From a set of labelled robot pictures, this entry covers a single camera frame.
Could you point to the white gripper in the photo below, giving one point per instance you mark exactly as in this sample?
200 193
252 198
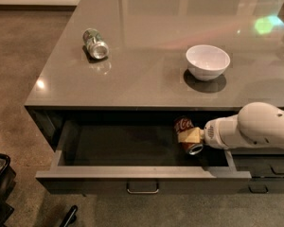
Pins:
212 131

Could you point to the red coke can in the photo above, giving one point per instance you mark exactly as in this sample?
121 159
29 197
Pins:
190 138

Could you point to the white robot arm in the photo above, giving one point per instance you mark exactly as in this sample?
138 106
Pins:
256 125

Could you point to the lower right drawer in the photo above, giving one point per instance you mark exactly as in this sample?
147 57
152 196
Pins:
265 167

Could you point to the open grey top drawer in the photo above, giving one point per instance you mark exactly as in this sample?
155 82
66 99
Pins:
91 159

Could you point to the green soda can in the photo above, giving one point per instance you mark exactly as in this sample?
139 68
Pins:
95 45

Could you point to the white bowl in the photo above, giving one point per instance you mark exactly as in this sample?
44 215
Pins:
206 62

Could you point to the black chair leg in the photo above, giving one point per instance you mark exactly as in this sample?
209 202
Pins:
70 217

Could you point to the black cart with items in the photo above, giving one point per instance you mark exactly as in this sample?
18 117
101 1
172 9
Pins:
7 175

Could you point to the metal drawer handle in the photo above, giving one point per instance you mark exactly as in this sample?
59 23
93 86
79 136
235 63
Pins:
140 188

